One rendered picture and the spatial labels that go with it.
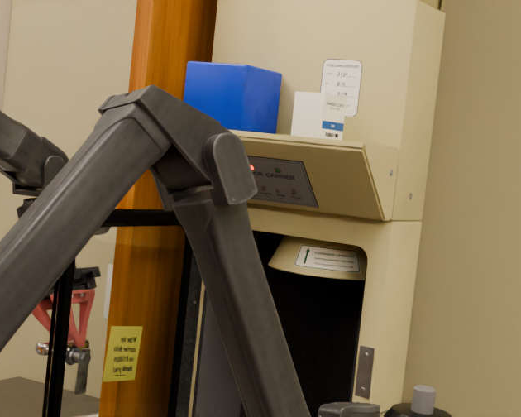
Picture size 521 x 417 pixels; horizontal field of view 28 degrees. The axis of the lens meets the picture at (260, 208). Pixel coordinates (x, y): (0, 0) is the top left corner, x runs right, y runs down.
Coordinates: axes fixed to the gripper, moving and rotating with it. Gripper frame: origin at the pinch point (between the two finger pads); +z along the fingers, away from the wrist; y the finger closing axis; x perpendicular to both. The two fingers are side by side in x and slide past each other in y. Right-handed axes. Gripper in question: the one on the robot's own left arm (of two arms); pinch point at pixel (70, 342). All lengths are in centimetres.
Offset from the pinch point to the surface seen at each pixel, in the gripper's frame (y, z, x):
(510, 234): -44, 0, -64
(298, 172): -33.1, -13.5, -13.9
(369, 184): -42.2, -8.8, -14.2
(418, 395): -41.6, 18.5, -11.6
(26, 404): 54, 5, -47
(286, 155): -33.0, -15.8, -12.0
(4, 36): 53, -76, -66
